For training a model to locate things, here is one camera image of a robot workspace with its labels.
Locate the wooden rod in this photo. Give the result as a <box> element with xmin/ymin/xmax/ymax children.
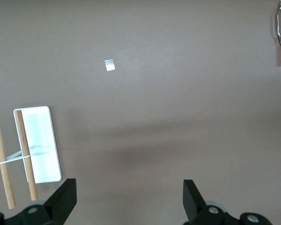
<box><xmin>15</xmin><ymin>110</ymin><xmax>39</xmax><ymax>202</ymax></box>
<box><xmin>0</xmin><ymin>113</ymin><xmax>17</xmax><ymax>210</ymax></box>

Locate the metal cutting board handle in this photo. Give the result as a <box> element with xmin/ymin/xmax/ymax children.
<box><xmin>274</xmin><ymin>0</ymin><xmax>281</xmax><ymax>45</ymax></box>

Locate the white rubber band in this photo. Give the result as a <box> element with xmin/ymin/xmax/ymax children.
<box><xmin>0</xmin><ymin>150</ymin><xmax>31</xmax><ymax>165</ymax></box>

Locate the white rectangular tray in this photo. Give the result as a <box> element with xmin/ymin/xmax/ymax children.
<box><xmin>13</xmin><ymin>105</ymin><xmax>62</xmax><ymax>184</ymax></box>

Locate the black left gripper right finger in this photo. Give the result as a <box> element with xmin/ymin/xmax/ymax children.
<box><xmin>183</xmin><ymin>180</ymin><xmax>272</xmax><ymax>225</ymax></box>

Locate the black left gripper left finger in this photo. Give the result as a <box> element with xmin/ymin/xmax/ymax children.
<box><xmin>0</xmin><ymin>178</ymin><xmax>77</xmax><ymax>225</ymax></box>

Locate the small table sticker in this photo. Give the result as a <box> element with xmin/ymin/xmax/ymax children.
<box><xmin>104</xmin><ymin>59</ymin><xmax>116</xmax><ymax>72</ymax></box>

